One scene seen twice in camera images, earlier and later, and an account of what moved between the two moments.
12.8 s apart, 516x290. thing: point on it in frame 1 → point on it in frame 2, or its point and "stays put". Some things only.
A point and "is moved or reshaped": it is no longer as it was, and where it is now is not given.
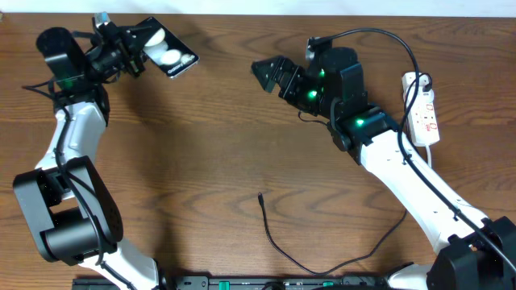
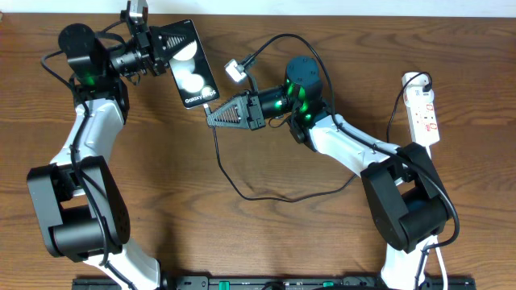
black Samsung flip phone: (165, 51) is moved or reshaped
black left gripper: (126, 44) → (158, 39)
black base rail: (245, 283) stays put
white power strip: (425, 92) stays put
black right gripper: (283, 65) → (248, 109)
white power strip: (423, 118) stays put
